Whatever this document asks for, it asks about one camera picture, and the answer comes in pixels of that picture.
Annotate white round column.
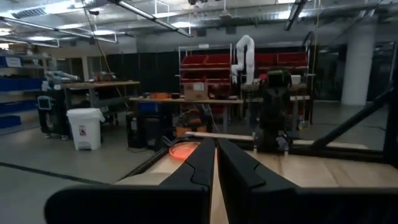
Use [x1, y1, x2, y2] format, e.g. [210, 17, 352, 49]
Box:
[341, 15, 379, 106]

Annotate cardboard box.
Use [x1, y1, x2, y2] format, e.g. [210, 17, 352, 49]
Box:
[183, 82, 209, 101]

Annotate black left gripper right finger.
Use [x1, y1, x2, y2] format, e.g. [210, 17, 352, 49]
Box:
[217, 139, 398, 224]

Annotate black cabinet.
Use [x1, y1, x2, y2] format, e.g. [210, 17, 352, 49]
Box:
[126, 111, 175, 150]

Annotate metal shelf with red bins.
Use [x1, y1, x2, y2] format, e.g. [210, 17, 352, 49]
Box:
[178, 45, 312, 103]

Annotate shelf with blue bins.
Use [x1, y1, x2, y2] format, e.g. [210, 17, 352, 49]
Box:
[0, 54, 47, 130]

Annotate translucent orange plastic plate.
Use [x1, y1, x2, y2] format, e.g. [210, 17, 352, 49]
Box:
[169, 141, 202, 161]

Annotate wooden workbench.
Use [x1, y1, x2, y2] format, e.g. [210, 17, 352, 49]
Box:
[60, 80, 141, 110]

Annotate black equipment cart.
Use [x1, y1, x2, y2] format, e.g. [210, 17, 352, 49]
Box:
[36, 90, 71, 139]

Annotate long ceiling light bar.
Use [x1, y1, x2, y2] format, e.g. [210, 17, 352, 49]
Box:
[283, 0, 308, 31]
[108, 0, 193, 38]

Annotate white trash bin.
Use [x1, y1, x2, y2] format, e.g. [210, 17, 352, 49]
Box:
[66, 108, 106, 152]

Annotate orange and black machine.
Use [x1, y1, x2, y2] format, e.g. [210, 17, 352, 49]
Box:
[175, 104, 212, 138]

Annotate black aluminium table frame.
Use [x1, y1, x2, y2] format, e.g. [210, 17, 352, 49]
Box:
[118, 88, 398, 183]

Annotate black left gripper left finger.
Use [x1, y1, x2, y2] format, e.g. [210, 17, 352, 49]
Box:
[44, 139, 216, 224]

